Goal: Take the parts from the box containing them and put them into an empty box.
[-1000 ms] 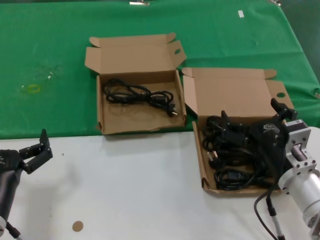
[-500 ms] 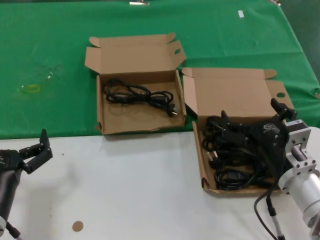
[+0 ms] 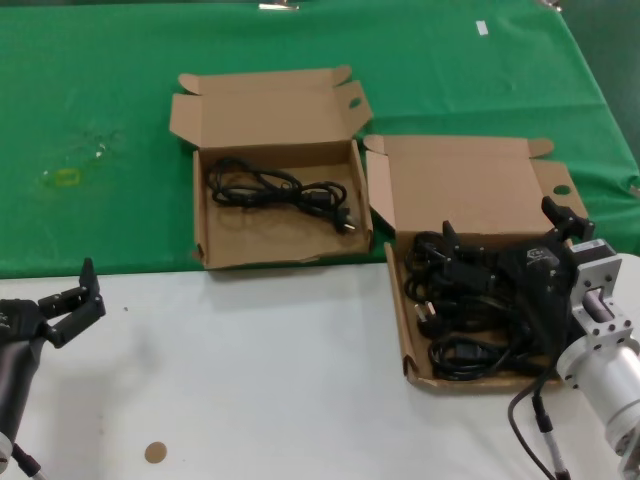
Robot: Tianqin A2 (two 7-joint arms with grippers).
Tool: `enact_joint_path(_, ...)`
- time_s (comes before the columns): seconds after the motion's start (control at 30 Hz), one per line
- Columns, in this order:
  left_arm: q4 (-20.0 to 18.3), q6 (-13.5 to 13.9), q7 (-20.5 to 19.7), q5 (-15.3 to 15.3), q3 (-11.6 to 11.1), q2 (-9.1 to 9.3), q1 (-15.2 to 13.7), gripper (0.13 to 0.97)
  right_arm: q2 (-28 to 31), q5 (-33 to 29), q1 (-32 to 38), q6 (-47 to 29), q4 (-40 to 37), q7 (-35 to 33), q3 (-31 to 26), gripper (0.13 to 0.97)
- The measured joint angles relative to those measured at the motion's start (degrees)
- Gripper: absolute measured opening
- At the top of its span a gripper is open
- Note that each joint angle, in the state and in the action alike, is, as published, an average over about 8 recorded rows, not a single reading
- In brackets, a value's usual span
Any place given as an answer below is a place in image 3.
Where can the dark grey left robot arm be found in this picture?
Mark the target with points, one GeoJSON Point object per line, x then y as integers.
{"type": "Point", "coordinates": [15, 380]}

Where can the brown round sticker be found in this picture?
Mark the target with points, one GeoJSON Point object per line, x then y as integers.
{"type": "Point", "coordinates": [155, 452]}

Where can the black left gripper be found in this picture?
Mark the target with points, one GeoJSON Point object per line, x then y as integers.
{"type": "Point", "coordinates": [20, 322]}

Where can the metal tablecloth clip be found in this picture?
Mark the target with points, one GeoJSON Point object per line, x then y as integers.
{"type": "Point", "coordinates": [550, 4]}
{"type": "Point", "coordinates": [277, 6]}

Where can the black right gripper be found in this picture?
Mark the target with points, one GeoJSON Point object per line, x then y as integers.
{"type": "Point", "coordinates": [542, 280]}

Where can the green tablecloth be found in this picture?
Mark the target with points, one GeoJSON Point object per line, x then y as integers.
{"type": "Point", "coordinates": [450, 75]}

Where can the small white label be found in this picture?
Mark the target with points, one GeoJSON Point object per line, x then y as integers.
{"type": "Point", "coordinates": [481, 27]}

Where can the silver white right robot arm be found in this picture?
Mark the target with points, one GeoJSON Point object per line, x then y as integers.
{"type": "Point", "coordinates": [615, 370]}

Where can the open brown cardboard box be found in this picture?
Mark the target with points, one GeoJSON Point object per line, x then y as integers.
{"type": "Point", "coordinates": [270, 110]}
{"type": "Point", "coordinates": [450, 165]}

